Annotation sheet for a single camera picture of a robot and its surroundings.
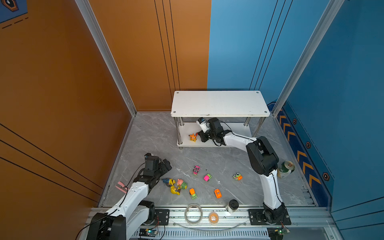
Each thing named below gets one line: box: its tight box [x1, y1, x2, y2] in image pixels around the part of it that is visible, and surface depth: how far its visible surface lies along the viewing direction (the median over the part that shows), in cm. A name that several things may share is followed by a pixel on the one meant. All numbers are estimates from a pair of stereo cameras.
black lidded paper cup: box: [226, 199, 239, 214], surface depth 70 cm
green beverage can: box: [277, 160, 295, 179], surface depth 82 cm
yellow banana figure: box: [170, 186, 181, 196], surface depth 81 cm
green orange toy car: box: [232, 172, 244, 181], surface depth 87 cm
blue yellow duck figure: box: [161, 177, 176, 187], surface depth 84 cm
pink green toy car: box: [203, 173, 212, 182], surface depth 86 cm
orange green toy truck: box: [189, 188, 198, 200], surface depth 80 cm
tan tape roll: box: [208, 211, 219, 225], surface depth 76 cm
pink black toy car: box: [192, 165, 201, 176], surface depth 88 cm
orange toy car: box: [214, 188, 222, 199], surface depth 81 cm
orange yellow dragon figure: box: [188, 133, 197, 143], surface depth 93 cm
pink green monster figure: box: [177, 178, 188, 190], surface depth 83 cm
